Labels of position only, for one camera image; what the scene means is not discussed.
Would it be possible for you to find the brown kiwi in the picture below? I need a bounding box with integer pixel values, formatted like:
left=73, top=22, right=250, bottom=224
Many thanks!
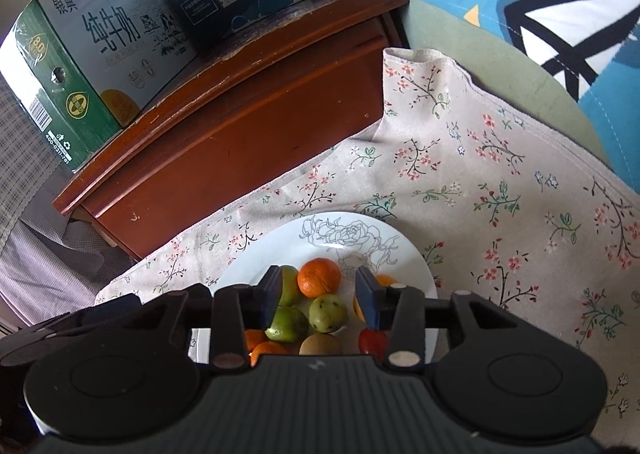
left=299, top=333, right=344, bottom=356

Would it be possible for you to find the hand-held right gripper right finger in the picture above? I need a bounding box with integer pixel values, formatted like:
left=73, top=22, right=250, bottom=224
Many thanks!
left=354, top=265, right=547, bottom=369

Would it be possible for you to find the pale green bed sheet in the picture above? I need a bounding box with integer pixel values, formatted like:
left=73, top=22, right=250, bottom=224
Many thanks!
left=397, top=0, right=613, bottom=170

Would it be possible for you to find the floral tablecloth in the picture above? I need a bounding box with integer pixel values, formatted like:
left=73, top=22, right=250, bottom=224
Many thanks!
left=94, top=47, right=640, bottom=435

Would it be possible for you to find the green jujube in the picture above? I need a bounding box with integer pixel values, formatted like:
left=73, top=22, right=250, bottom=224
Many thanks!
left=265, top=307, right=309, bottom=342
left=277, top=265, right=301, bottom=306
left=308, top=294, right=348, bottom=334

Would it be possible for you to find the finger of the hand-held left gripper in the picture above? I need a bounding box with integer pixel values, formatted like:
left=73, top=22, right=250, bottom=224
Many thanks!
left=0, top=292, right=144, bottom=368

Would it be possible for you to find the round red cherry tomato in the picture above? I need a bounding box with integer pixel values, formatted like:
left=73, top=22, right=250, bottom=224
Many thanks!
left=358, top=327, right=390, bottom=356

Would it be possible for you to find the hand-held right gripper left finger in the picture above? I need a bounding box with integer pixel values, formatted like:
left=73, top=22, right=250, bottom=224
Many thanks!
left=127, top=265, right=285, bottom=371

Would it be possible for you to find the lavender bed skirt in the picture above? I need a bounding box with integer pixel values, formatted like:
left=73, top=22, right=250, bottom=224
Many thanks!
left=0, top=204, right=138, bottom=332

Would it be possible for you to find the checked cloth with lace edge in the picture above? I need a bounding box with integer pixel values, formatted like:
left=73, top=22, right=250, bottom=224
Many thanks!
left=0, top=77, right=56, bottom=255

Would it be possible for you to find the dark wooden nightstand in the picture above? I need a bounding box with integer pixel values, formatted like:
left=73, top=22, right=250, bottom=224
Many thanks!
left=51, top=0, right=411, bottom=261

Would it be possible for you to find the green milk carton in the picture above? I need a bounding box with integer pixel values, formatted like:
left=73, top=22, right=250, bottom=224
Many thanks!
left=0, top=0, right=198, bottom=172

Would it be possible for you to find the white plate with rose print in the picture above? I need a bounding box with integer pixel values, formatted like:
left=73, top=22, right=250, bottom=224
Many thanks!
left=189, top=211, right=440, bottom=365

